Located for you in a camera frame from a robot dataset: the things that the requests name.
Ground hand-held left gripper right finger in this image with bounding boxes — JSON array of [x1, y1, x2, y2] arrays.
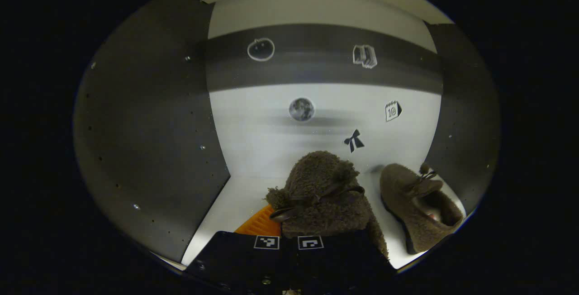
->
[[289, 231, 397, 294]]

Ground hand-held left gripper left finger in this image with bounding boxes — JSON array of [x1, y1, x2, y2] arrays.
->
[[183, 205, 290, 295]]

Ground brown fuzzy shoe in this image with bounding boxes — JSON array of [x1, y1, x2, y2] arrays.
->
[[379, 163, 465, 255], [265, 150, 389, 259]]

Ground white shoe cabinet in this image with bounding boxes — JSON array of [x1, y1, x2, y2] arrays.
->
[[72, 0, 502, 271]]

